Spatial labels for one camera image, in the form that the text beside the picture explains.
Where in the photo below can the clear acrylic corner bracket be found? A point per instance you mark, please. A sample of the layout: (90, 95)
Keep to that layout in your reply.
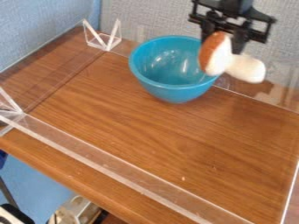
(100, 40)

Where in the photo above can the brown white plush mushroom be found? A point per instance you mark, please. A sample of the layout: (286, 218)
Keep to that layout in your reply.
(218, 60)

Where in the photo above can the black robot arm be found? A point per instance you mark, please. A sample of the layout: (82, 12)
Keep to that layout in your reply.
(234, 17)

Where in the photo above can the grey metal box under table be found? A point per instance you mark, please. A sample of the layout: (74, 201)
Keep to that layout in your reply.
(76, 211)

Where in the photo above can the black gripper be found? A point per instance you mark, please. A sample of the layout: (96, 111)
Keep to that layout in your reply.
(235, 17)

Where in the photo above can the blue bowl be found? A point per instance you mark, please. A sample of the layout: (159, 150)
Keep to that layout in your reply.
(164, 65)

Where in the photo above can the clear acrylic back barrier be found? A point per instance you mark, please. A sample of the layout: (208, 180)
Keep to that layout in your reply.
(270, 92)

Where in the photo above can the clear acrylic barrier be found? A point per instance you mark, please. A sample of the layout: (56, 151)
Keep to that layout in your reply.
(154, 187)
(270, 92)

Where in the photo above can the clear acrylic front barrier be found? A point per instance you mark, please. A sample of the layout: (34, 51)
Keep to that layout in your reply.
(154, 187)

